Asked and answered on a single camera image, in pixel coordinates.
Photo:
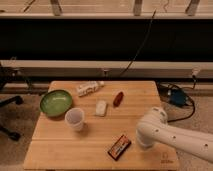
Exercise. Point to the blue power box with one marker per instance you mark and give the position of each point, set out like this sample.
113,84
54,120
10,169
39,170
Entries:
177,98

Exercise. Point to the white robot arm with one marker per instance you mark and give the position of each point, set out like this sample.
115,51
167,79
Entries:
153,127

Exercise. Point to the small red-brown object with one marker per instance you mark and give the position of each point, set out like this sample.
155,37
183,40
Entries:
118,99

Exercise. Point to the green bowl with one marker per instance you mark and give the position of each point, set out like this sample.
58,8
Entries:
56,103

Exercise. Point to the black orange eraser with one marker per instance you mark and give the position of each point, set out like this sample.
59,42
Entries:
119,147

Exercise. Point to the clear plastic cup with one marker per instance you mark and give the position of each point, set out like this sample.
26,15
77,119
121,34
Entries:
74,118

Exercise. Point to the black office chair base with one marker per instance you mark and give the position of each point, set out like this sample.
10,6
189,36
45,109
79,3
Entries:
4,124

